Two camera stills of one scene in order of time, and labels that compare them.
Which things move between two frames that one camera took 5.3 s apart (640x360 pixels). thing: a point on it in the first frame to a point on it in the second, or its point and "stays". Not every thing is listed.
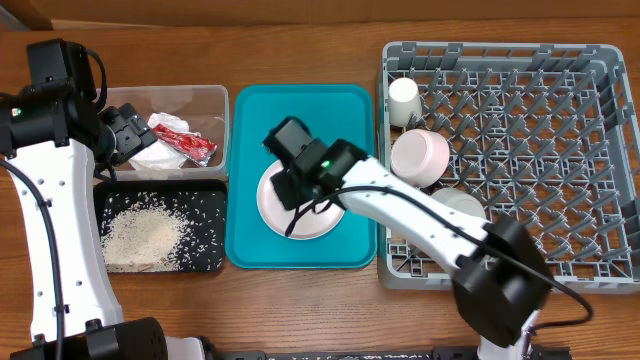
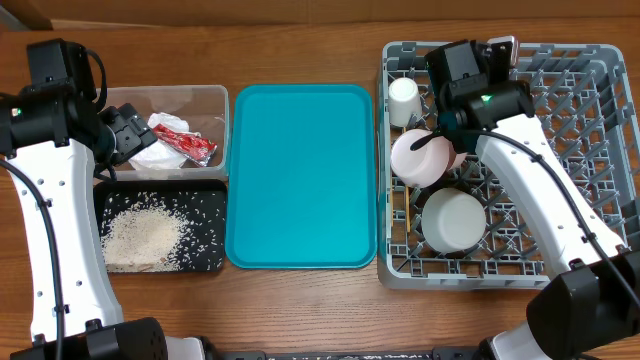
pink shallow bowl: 419,157 stays
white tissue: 162,156 stays
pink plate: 311,224 to 514,46
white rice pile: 141,237 stays
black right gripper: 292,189 to 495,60
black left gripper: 132,130 stays
